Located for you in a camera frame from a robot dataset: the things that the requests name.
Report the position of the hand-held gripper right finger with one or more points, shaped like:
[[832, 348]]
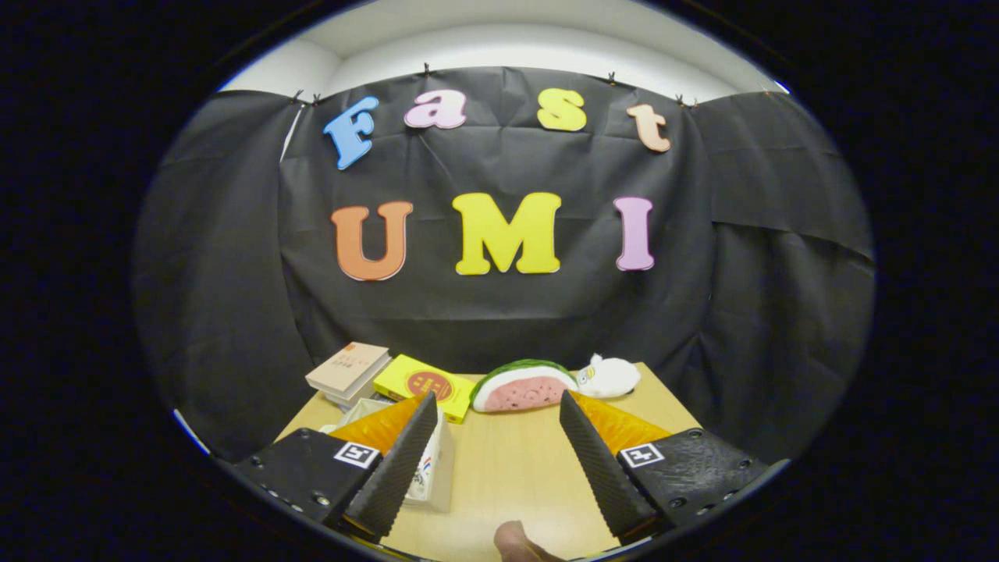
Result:
[[601, 468]]

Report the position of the beige fabric storage box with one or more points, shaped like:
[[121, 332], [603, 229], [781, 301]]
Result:
[[446, 480]]

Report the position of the white plush toy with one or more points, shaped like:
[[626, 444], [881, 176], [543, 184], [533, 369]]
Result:
[[613, 376]]

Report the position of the watermelon slice plush toy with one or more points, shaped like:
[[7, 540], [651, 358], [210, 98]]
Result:
[[519, 390]]

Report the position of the yellow book with red circle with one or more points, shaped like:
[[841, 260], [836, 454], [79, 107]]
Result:
[[425, 384]]

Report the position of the white canvas shoe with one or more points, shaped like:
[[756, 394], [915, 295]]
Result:
[[425, 476]]

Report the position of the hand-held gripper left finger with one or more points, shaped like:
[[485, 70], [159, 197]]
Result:
[[394, 468]]

